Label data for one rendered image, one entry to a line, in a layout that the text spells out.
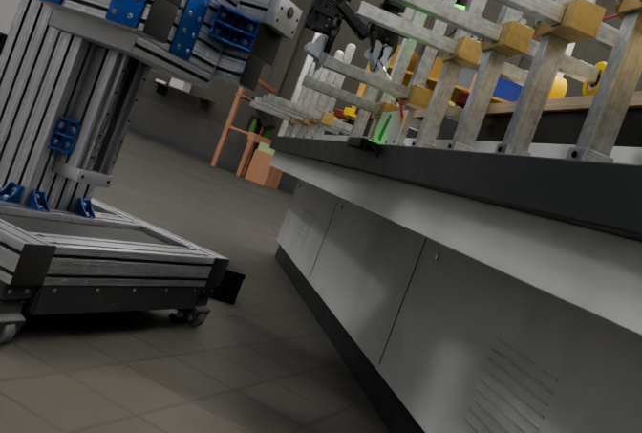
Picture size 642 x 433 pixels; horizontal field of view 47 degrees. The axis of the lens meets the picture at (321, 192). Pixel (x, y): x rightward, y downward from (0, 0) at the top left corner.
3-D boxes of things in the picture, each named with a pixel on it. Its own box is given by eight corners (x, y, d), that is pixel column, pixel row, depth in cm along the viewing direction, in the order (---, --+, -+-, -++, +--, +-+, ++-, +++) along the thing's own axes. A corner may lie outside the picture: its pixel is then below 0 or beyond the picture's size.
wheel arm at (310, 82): (301, 87, 214) (307, 73, 214) (300, 87, 218) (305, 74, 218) (436, 140, 223) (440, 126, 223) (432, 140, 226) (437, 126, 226)
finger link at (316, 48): (298, 63, 190) (310, 30, 190) (319, 72, 191) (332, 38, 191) (300, 62, 187) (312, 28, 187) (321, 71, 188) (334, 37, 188)
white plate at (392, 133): (393, 145, 190) (407, 109, 190) (369, 143, 216) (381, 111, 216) (395, 146, 190) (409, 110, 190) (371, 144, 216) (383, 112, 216)
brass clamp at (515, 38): (501, 43, 142) (510, 18, 142) (474, 50, 155) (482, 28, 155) (528, 54, 143) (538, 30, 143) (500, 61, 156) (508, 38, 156)
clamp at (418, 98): (409, 102, 191) (416, 84, 191) (395, 104, 204) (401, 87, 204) (429, 110, 192) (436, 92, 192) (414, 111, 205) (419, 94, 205)
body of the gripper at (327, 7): (303, 29, 194) (319, -14, 193) (332, 42, 195) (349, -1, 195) (307, 25, 186) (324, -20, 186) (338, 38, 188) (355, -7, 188)
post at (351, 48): (310, 146, 321) (349, 42, 320) (309, 146, 325) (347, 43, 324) (317, 149, 322) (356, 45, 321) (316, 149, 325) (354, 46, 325)
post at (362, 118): (348, 142, 248) (395, 15, 247) (344, 142, 253) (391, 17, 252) (359, 147, 249) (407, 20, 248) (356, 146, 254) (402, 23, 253)
